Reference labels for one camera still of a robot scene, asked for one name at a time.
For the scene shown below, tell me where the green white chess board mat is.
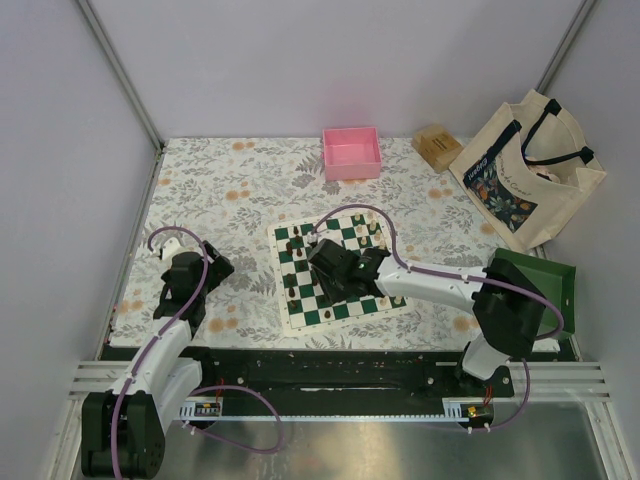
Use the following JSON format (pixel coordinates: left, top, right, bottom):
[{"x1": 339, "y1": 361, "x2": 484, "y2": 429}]
[{"x1": 267, "y1": 210, "x2": 414, "y2": 337}]

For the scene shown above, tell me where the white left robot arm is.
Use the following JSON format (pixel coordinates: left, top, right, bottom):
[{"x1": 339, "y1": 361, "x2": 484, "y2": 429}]
[{"x1": 81, "y1": 238, "x2": 234, "y2": 479}]

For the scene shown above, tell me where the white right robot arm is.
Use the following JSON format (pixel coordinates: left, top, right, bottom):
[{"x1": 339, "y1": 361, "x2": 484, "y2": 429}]
[{"x1": 308, "y1": 235, "x2": 564, "y2": 396}]

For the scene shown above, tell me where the pink plastic box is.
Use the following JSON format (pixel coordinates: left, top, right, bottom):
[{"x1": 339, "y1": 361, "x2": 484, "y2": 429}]
[{"x1": 322, "y1": 127, "x2": 382, "y2": 181}]

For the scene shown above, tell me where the small cardboard box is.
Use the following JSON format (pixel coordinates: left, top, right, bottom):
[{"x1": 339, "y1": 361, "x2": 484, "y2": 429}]
[{"x1": 411, "y1": 124, "x2": 464, "y2": 174}]

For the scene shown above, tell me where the beige canvas tote bag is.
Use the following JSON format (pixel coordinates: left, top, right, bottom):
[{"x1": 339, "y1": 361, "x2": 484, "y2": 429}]
[{"x1": 449, "y1": 90, "x2": 606, "y2": 252}]

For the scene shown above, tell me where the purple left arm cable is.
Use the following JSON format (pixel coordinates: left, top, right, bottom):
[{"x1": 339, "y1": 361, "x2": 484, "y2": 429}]
[{"x1": 110, "y1": 227, "x2": 209, "y2": 479}]

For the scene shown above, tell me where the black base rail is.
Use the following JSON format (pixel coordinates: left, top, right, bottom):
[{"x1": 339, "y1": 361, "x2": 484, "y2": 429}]
[{"x1": 181, "y1": 347, "x2": 515, "y2": 419}]

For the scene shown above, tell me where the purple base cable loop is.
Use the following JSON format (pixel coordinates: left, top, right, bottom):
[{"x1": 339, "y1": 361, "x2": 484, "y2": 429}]
[{"x1": 184, "y1": 384, "x2": 287, "y2": 455}]

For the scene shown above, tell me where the aluminium frame rail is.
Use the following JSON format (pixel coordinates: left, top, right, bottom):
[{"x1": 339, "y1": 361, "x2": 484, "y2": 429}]
[{"x1": 64, "y1": 359, "x2": 614, "y2": 426}]

